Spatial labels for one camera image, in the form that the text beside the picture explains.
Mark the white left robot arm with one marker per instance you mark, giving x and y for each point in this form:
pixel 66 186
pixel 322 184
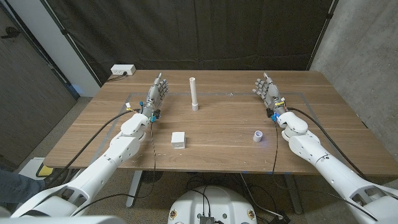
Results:
pixel 121 149

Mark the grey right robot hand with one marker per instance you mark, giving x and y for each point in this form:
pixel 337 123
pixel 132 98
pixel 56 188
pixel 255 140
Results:
pixel 272 93

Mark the white table leg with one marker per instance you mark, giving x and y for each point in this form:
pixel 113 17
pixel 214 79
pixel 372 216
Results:
pixel 134 186

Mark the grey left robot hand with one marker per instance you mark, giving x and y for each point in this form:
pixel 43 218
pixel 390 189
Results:
pixel 155 95

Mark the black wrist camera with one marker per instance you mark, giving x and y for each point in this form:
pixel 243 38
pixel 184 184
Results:
pixel 269 112
pixel 157 114

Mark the white power strip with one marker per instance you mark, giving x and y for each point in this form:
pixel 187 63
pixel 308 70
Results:
pixel 122 69

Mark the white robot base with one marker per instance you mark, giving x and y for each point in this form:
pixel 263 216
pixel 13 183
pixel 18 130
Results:
pixel 217 202

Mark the black round floor object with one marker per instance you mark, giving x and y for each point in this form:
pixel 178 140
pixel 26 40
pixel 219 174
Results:
pixel 152 176

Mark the yellow floor object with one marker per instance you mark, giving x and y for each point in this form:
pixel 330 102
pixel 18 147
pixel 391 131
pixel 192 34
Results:
pixel 46 171

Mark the black box on base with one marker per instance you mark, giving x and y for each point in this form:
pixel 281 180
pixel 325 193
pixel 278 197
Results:
pixel 206 219

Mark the white pipe connector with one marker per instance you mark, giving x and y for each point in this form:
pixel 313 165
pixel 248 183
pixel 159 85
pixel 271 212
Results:
pixel 257 137

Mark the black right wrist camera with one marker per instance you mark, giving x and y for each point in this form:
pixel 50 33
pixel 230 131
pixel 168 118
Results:
pixel 269 112

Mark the white floor panel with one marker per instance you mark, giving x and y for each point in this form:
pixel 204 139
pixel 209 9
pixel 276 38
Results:
pixel 29 168

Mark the white robot chest shell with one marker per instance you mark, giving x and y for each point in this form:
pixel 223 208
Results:
pixel 62 220

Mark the white PVC pipe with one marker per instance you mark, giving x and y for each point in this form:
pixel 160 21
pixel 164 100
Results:
pixel 193 93

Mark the black backdrop stand pole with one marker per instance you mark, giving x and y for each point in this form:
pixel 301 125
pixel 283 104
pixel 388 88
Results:
pixel 325 26
pixel 66 33

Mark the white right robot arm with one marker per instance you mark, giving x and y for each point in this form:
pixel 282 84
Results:
pixel 326 165

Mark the black power adapter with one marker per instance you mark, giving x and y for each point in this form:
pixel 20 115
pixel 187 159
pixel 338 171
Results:
pixel 280 219

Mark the white cube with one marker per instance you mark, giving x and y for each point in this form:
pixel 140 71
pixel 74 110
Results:
pixel 178 140

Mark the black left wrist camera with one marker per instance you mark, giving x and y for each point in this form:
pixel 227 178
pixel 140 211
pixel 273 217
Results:
pixel 157 114

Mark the grey table leg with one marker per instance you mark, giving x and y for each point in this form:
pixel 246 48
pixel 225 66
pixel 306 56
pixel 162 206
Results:
pixel 292 193

